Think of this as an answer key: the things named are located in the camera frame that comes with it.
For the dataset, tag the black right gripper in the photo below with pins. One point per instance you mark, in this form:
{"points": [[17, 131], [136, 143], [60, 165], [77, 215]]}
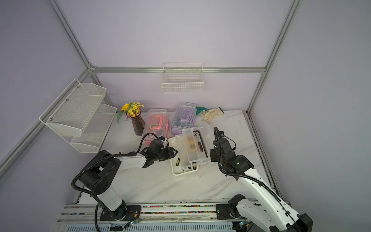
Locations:
{"points": [[214, 158]]}

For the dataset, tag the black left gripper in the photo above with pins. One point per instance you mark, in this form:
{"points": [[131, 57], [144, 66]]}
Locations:
{"points": [[170, 153]]}

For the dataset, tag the white toolbox with clear lid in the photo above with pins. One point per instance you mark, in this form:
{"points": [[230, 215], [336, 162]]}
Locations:
{"points": [[190, 162]]}

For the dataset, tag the pink toolbox with clear lid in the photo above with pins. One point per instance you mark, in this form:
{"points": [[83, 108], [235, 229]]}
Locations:
{"points": [[157, 122]]}

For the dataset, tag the purple toolbox with clear lid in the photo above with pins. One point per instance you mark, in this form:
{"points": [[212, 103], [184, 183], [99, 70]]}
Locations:
{"points": [[184, 117]]}

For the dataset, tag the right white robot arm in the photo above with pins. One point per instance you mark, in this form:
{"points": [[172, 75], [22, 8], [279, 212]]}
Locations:
{"points": [[275, 215]]}

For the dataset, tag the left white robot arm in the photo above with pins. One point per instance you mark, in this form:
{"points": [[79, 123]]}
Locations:
{"points": [[96, 178]]}

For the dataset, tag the black hex key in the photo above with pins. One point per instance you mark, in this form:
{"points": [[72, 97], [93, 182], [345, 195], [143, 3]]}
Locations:
{"points": [[198, 138]]}

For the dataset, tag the beige work glove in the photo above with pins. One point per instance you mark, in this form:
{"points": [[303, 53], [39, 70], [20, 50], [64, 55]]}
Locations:
{"points": [[210, 114]]}

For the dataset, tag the green work glove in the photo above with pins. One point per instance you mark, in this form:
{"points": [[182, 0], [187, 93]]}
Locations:
{"points": [[200, 109]]}

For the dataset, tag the glass vase with yellow flowers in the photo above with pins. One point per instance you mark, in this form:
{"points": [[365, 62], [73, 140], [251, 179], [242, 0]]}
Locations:
{"points": [[133, 111]]}

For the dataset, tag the white mesh two-tier shelf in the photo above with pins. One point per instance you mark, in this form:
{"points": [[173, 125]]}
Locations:
{"points": [[80, 116]]}

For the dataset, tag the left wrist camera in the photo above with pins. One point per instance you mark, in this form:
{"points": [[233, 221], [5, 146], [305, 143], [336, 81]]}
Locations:
{"points": [[158, 145]]}

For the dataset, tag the white wire wall basket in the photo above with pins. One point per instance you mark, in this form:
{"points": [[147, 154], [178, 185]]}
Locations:
{"points": [[180, 77]]}

